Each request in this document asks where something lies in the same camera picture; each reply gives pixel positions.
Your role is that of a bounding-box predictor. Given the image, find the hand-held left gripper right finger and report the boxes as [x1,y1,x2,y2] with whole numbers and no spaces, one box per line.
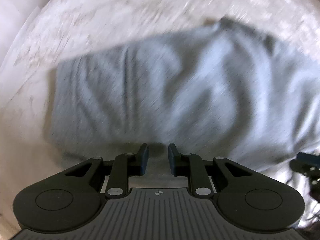
[168,143,261,197]

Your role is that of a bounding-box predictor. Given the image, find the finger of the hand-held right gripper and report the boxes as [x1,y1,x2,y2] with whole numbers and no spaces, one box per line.
[297,152,320,167]
[290,159,317,178]

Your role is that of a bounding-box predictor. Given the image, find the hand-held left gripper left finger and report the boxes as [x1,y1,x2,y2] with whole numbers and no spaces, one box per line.
[58,143,150,198]

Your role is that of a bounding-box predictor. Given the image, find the grey pants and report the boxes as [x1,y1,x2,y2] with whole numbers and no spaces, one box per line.
[44,17,320,170]

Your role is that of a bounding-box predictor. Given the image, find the white floral bedspread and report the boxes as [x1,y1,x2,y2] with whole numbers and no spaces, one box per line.
[0,0,320,240]

